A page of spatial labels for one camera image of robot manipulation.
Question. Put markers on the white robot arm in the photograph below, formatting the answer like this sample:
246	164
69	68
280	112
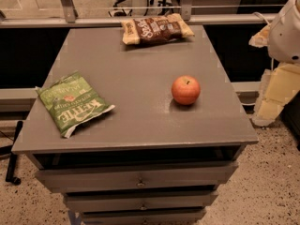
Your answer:
284	35

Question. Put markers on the red apple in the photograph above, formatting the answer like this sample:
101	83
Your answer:
185	90

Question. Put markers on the grey drawer cabinet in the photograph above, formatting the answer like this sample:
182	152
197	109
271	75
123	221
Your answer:
146	126

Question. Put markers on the brown and cream snack bag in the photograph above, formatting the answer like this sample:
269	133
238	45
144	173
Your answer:
159	29

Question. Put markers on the top grey drawer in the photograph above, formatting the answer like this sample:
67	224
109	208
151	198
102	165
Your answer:
136	177

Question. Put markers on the grey drawer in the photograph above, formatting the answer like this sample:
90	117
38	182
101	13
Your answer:
141	201
143	217
136	177

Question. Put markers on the green Kettle chip bag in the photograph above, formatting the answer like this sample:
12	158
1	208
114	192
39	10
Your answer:
72	101

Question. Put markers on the middle grey drawer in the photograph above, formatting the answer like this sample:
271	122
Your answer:
141	201

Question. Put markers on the bottom grey drawer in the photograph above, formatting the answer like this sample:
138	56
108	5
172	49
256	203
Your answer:
143	217

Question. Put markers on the grey metal railing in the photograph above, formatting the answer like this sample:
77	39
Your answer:
88	13

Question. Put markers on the yellow foam block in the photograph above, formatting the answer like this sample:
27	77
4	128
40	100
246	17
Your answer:
278	87

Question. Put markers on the black stand leg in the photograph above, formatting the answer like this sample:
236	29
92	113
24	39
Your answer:
10	177

